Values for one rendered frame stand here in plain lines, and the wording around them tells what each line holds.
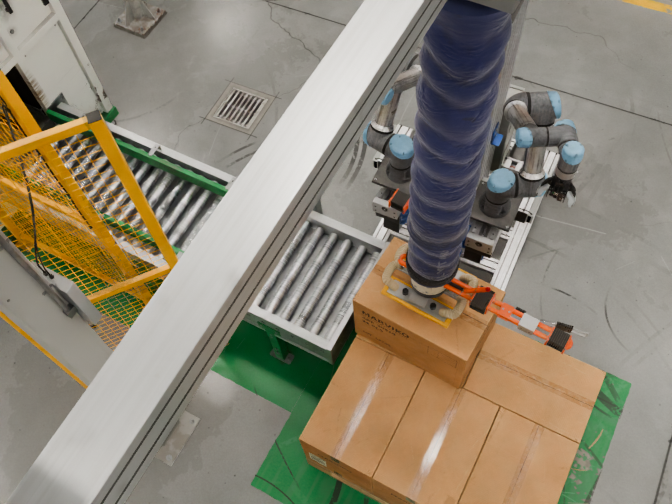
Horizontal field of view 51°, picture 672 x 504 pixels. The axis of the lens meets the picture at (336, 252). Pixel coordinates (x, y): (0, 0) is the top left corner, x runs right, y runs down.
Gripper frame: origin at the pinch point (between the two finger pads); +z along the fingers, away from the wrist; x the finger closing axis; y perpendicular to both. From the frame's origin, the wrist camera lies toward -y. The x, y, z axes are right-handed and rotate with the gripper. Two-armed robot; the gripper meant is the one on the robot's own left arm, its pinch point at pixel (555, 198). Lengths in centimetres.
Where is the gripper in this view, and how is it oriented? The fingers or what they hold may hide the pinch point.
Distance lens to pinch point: 298.6
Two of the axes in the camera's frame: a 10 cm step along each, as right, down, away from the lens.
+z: 0.6, 4.8, 8.7
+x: 9.0, 3.6, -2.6
